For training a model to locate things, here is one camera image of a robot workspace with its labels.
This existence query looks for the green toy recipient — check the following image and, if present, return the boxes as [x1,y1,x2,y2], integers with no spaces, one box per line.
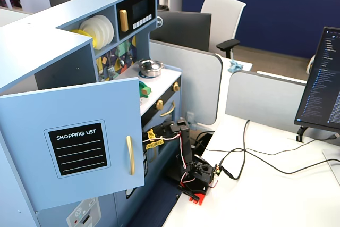
[138,80,152,99]

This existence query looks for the blue cabinet door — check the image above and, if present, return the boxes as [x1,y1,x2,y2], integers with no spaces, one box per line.
[0,77,146,212]

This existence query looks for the grey rounded desk partition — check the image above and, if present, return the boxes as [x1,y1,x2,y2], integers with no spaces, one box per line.
[148,39,223,126]

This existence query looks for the silver toy pot with lid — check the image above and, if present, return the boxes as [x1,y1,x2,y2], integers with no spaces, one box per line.
[138,59,165,78]

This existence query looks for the yellow printed tag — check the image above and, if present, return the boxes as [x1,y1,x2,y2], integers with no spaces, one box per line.
[145,139,164,150]

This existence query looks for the black Dell monitor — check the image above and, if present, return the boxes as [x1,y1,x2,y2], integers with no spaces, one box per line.
[150,10,213,52]

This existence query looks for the light blue cloth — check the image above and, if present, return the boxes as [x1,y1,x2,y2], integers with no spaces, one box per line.
[228,59,244,73]

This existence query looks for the white toy plate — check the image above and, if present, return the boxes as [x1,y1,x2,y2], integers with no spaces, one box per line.
[79,19,103,50]
[94,14,115,45]
[87,16,109,48]

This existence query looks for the grey wide desk partition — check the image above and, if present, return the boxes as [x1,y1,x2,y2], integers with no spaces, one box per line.
[225,70,308,133]

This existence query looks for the toy microwave black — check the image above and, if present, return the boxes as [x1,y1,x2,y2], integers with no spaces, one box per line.
[116,0,157,41]

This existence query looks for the white office chair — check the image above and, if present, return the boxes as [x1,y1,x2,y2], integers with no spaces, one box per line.
[200,0,247,60]

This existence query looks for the black shopping list sticker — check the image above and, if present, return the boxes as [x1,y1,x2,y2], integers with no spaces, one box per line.
[44,120,112,179]

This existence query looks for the yellow toy plate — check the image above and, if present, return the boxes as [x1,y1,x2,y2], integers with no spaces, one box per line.
[71,29,92,38]

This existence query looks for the black monitor stand clamp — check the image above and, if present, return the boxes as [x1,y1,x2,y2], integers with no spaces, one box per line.
[296,125,310,143]

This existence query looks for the light blue toy kitchen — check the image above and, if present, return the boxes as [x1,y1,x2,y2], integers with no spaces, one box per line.
[0,0,184,227]

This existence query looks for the grey ice dispenser sticker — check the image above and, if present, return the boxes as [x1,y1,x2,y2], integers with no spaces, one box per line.
[65,197,103,227]

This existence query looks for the monitor showing code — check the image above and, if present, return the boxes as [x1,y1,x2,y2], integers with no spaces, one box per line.
[294,26,340,134]

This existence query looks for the gold oven handle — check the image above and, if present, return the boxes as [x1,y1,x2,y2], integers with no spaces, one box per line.
[160,101,176,117]

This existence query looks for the white partition bracket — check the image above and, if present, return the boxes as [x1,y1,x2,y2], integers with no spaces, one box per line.
[186,112,198,131]

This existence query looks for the red white servo wires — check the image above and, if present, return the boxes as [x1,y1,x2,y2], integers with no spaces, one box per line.
[143,133,188,185]

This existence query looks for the gold door handle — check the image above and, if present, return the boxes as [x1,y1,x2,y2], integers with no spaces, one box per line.
[126,136,135,176]

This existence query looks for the black looped cable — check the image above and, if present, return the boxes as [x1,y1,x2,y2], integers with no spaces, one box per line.
[219,119,252,180]

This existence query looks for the gold microwave handle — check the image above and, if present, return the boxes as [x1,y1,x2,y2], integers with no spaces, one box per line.
[118,9,130,33]

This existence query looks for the long black cable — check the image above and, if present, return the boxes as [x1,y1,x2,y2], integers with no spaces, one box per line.
[220,133,340,174]

